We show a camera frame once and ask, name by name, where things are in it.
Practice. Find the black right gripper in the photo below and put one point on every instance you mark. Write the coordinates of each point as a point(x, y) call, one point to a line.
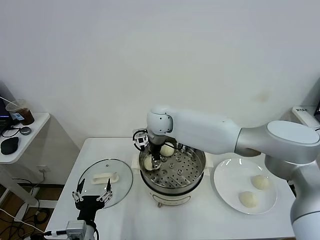
point(155, 150)

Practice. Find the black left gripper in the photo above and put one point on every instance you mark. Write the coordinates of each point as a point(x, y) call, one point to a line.
point(87, 205)

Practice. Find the white steamed baozi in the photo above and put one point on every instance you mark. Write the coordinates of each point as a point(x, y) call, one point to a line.
point(167, 150)
point(148, 163)
point(260, 182)
point(248, 199)

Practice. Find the glass pot lid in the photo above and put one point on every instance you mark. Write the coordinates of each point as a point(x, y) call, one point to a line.
point(120, 185)

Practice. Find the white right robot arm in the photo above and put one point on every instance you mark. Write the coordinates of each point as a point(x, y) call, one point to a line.
point(200, 132)

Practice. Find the steel perforated steamer basket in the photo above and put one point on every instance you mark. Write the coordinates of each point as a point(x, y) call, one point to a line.
point(185, 170)

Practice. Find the white electric steamer pot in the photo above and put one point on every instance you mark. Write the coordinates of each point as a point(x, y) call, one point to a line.
point(172, 200)

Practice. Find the white round plate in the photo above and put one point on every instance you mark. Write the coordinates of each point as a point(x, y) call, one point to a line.
point(225, 180)

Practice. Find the white side table with laptop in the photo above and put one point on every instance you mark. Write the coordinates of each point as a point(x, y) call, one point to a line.
point(30, 145)

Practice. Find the round grey puck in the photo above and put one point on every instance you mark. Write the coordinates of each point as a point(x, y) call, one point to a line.
point(25, 130)

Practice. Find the black computer mouse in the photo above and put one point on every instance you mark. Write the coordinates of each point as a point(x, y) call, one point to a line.
point(9, 145)

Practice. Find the plastic iced coffee cup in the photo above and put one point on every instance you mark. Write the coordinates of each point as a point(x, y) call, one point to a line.
point(25, 116)

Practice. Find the dark laptop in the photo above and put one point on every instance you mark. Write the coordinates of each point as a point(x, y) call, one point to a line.
point(3, 110)

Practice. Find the white drinking straw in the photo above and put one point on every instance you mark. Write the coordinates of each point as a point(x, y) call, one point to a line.
point(5, 100)

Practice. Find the dark monitor edge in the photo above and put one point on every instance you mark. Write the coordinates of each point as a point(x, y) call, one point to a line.
point(318, 107)

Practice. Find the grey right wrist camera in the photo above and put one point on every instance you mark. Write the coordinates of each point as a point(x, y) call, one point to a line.
point(140, 140)

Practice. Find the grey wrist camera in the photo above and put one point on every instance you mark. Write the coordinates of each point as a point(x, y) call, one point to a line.
point(140, 140)
point(76, 228)

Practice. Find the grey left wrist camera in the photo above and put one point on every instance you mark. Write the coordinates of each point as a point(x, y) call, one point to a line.
point(76, 228)

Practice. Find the white wall socket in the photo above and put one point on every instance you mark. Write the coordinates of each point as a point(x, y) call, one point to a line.
point(44, 169)

